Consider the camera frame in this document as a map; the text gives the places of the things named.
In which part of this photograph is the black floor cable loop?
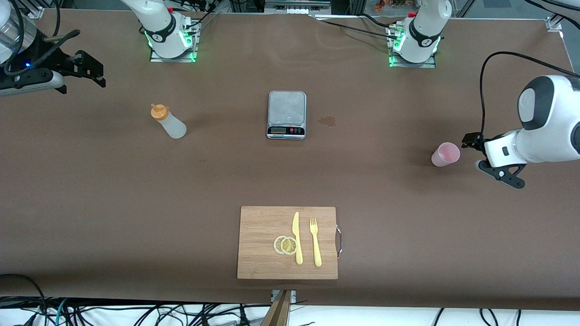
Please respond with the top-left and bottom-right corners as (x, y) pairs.
(0, 273), (47, 326)

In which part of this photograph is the teal floor cable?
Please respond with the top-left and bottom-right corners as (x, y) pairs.
(53, 298), (69, 326)

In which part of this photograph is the translucent sauce bottle orange cap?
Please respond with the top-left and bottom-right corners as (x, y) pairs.
(150, 103), (187, 139)

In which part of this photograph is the pink plastic cup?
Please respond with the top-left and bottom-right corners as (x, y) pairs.
(431, 142), (461, 168)

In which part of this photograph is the wooden cutting board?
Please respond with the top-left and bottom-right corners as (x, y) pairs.
(237, 206), (339, 280)

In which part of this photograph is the yellow plastic fork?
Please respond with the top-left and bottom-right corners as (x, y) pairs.
(309, 217), (323, 267)

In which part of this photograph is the small metal bracket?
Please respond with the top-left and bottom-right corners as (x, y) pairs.
(271, 290), (297, 305)

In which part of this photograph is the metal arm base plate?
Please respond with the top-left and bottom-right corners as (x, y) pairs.
(149, 20), (200, 63)
(388, 23), (437, 69)

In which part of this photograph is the silver digital kitchen scale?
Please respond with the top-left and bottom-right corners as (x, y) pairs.
(266, 91), (307, 140)

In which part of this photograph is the yellow plastic knife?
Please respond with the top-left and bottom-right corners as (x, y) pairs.
(292, 211), (304, 265)

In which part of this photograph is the black cable on table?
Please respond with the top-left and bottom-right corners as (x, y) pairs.
(310, 16), (401, 41)

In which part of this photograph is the wooden post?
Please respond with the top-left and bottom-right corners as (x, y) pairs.
(262, 290), (292, 326)

